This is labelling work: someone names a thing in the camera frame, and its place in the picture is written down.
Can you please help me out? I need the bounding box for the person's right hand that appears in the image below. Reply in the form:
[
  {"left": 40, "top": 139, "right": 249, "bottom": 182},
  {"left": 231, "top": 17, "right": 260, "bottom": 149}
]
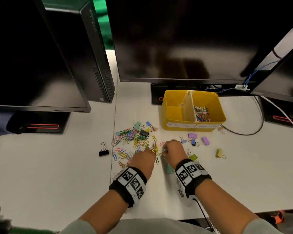
[{"left": 162, "top": 140, "right": 189, "bottom": 170}]

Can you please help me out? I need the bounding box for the person's left hand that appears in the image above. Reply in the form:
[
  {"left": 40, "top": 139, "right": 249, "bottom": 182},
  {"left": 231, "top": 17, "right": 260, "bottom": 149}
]
[{"left": 129, "top": 147, "right": 157, "bottom": 182}]

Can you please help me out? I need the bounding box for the lime green binder clip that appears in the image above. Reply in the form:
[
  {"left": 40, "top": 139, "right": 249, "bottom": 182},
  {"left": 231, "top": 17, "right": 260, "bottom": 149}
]
[{"left": 186, "top": 149, "right": 198, "bottom": 162}]

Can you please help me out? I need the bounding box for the pile of colorful clips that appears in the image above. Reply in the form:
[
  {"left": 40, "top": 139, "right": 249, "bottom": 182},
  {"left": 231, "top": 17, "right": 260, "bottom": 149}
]
[{"left": 111, "top": 122, "right": 166, "bottom": 170}]

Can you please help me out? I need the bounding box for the yellow divided plastic bin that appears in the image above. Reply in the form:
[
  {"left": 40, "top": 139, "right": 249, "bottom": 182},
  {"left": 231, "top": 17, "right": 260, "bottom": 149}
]
[{"left": 161, "top": 90, "right": 227, "bottom": 132}]

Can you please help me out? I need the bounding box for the heap of sorted paper clips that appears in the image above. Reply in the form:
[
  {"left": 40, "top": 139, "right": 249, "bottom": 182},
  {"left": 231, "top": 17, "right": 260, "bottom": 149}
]
[{"left": 194, "top": 106, "right": 211, "bottom": 123}]

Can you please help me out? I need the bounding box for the person's right forearm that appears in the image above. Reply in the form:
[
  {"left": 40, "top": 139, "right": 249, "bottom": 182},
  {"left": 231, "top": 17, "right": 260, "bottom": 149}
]
[{"left": 195, "top": 179, "right": 259, "bottom": 234}]

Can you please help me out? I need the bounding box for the person's left forearm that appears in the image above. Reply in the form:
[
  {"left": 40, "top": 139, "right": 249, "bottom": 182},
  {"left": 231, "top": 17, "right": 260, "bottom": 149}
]
[{"left": 78, "top": 190, "right": 129, "bottom": 234}]

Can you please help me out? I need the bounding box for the black wristband with markers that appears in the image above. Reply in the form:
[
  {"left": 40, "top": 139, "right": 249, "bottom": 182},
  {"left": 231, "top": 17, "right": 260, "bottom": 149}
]
[
  {"left": 175, "top": 159, "right": 212, "bottom": 196},
  {"left": 109, "top": 167, "right": 147, "bottom": 208}
]

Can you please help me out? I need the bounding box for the black monitor stand base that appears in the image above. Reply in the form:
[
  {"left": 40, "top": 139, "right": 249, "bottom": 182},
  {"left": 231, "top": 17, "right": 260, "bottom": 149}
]
[
  {"left": 258, "top": 96, "right": 293, "bottom": 128},
  {"left": 6, "top": 112, "right": 71, "bottom": 134}
]

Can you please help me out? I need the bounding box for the black desktop computer tower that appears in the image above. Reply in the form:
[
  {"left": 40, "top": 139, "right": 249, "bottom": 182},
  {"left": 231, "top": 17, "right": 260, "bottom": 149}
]
[{"left": 40, "top": 0, "right": 115, "bottom": 103}]

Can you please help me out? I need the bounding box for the orange and black shoe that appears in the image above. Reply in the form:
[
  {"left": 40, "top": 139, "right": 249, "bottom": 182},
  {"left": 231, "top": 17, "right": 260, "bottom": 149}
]
[{"left": 270, "top": 210, "right": 285, "bottom": 225}]

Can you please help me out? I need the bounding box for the black computer monitor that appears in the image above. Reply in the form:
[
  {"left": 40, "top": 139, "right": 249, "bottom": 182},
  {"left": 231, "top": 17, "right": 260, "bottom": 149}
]
[
  {"left": 0, "top": 0, "right": 92, "bottom": 113},
  {"left": 240, "top": 16, "right": 293, "bottom": 104},
  {"left": 105, "top": 0, "right": 293, "bottom": 84}
]

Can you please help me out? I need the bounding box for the green cloth strip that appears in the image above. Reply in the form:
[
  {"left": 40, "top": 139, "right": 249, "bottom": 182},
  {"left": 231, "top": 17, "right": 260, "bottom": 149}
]
[{"left": 9, "top": 226, "right": 57, "bottom": 234}]

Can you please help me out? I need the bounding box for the thin black camera cable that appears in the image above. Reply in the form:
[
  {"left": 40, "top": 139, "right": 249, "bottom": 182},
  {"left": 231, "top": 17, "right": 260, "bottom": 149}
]
[{"left": 192, "top": 198, "right": 215, "bottom": 233}]

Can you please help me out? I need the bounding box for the white plug with cable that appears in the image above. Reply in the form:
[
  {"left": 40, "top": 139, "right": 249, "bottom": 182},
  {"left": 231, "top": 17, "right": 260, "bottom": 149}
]
[{"left": 205, "top": 220, "right": 221, "bottom": 234}]

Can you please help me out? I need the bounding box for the blue cable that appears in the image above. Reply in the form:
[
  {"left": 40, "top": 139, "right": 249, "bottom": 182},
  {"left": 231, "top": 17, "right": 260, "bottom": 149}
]
[{"left": 206, "top": 60, "right": 280, "bottom": 93}]

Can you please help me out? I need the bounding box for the white cable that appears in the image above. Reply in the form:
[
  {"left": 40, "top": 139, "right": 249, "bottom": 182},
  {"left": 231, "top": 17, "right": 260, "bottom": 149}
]
[{"left": 260, "top": 96, "right": 293, "bottom": 134}]

